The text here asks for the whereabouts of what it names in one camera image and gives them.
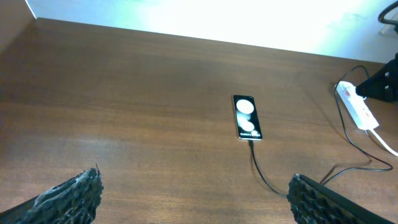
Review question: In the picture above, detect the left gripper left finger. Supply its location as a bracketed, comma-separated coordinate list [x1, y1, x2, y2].
[1, 167, 104, 224]

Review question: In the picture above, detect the thick white power cord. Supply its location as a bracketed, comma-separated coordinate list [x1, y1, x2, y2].
[368, 128, 398, 157]

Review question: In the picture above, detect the black Galaxy flip smartphone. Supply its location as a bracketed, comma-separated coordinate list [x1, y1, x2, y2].
[232, 95, 263, 141]

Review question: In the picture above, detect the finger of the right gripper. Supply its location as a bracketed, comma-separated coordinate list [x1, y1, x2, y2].
[356, 54, 397, 102]

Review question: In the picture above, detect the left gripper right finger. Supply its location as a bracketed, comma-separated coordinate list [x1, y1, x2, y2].
[287, 174, 390, 224]

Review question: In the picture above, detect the white power strip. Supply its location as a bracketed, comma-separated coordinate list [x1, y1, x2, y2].
[336, 81, 379, 131]

